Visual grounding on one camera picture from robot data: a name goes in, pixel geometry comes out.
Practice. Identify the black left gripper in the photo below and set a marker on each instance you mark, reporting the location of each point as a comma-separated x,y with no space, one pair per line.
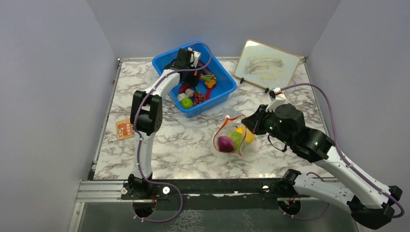
193,79

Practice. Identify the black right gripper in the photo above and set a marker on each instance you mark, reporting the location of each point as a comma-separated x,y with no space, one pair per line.
255,121

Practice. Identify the purple sweet potato toy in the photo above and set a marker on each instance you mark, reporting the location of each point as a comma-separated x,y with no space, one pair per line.
183,88

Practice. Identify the yellow bell pepper toy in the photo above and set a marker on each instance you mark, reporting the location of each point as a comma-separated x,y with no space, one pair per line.
246,133

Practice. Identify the green cabbage toy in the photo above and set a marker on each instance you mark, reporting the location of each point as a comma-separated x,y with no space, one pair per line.
237,138

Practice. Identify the clear zip bag orange zipper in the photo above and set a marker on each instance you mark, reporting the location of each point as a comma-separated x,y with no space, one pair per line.
233,120

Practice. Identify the purple onion toy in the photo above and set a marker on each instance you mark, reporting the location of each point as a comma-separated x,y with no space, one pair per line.
225,144

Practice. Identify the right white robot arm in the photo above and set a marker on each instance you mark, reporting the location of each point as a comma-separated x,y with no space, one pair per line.
369,202

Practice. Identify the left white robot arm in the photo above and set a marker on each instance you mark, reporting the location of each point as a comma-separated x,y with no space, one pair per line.
146,117

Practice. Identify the purple eggplant toy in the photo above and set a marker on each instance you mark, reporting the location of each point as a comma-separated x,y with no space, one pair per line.
200,65

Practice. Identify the white garlic toy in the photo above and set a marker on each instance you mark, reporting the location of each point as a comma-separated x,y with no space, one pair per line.
187,94

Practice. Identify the orange carrot toy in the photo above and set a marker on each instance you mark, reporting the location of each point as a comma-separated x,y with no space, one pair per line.
207,78

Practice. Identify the small orange pepper toy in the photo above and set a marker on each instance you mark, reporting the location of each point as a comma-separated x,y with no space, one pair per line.
210,84

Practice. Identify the red grapes toy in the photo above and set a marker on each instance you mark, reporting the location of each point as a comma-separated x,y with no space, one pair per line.
198,98

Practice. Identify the red chili toy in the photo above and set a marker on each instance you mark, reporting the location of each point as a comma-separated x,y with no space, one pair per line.
209,90

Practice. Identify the green lime toy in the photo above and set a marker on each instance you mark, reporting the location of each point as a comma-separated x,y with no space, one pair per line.
186,103

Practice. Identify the blue plastic bin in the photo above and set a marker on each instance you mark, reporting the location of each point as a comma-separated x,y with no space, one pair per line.
225,84

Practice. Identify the gold framed whiteboard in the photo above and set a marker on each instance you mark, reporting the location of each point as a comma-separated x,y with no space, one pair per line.
266,66

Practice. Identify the orange card tile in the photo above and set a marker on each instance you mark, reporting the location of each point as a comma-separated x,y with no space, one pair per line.
124,129

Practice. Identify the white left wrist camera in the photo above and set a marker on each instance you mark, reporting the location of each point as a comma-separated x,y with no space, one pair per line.
195,57

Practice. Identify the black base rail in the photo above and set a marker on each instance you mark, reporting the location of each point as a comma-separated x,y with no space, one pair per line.
208,194

